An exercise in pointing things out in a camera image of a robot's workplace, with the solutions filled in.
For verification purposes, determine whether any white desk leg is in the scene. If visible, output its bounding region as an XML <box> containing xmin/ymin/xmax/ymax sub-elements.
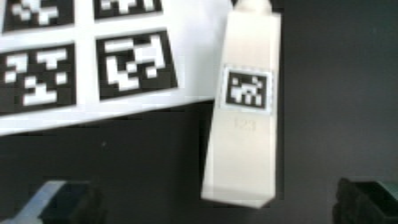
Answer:
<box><xmin>202</xmin><ymin>0</ymin><xmax>282</xmax><ymax>208</ymax></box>

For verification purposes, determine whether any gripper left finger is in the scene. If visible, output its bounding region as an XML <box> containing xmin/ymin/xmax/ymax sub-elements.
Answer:
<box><xmin>3</xmin><ymin>180</ymin><xmax>106</xmax><ymax>224</ymax></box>

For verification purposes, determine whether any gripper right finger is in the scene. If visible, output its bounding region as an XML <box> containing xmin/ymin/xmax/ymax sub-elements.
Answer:
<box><xmin>333</xmin><ymin>178</ymin><xmax>398</xmax><ymax>224</ymax></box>

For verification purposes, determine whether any white marker sheet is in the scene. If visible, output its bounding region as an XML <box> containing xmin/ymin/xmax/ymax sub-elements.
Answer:
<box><xmin>0</xmin><ymin>0</ymin><xmax>234</xmax><ymax>136</ymax></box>

